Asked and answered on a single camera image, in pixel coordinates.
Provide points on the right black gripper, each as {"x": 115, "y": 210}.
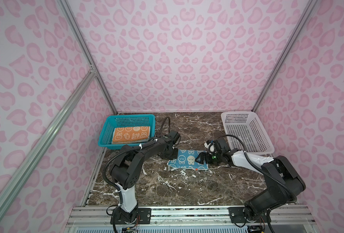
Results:
{"x": 201, "y": 155}

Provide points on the blue patterned towel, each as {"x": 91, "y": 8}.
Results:
{"x": 186, "y": 160}

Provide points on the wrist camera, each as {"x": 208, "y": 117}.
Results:
{"x": 174, "y": 136}
{"x": 217, "y": 146}

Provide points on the aluminium frame post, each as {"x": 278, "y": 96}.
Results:
{"x": 308, "y": 12}
{"x": 73, "y": 24}

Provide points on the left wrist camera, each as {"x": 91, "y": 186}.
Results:
{"x": 174, "y": 136}

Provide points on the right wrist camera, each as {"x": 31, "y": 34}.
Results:
{"x": 217, "y": 146}

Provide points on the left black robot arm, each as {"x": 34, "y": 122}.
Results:
{"x": 125, "y": 168}

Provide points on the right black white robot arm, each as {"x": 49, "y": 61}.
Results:
{"x": 283, "y": 183}

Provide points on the aluminium frame post right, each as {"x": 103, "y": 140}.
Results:
{"x": 308, "y": 12}

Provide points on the aluminium frame strut left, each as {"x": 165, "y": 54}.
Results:
{"x": 22, "y": 174}

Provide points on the white plastic basket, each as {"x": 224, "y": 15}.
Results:
{"x": 249, "y": 129}

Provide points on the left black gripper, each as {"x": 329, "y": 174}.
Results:
{"x": 175, "y": 156}

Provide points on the teal plastic basket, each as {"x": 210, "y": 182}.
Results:
{"x": 113, "y": 122}

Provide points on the orange patterned towel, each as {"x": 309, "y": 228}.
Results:
{"x": 129, "y": 135}

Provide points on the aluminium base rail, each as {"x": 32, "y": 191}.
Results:
{"x": 294, "y": 218}

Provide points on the aluminium frame post left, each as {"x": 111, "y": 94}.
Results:
{"x": 73, "y": 24}

